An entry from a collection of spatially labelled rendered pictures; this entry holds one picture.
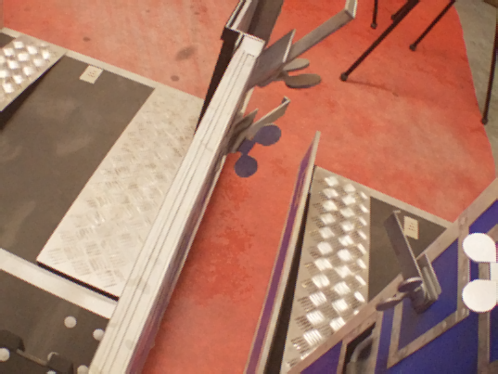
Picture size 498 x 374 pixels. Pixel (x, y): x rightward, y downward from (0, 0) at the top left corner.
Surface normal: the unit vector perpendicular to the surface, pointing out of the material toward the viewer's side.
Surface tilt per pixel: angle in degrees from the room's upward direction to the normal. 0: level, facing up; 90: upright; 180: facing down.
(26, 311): 0
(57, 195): 2
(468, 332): 90
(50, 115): 2
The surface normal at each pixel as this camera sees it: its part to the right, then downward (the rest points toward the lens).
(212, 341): 0.26, -0.59
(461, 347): -0.93, -0.37
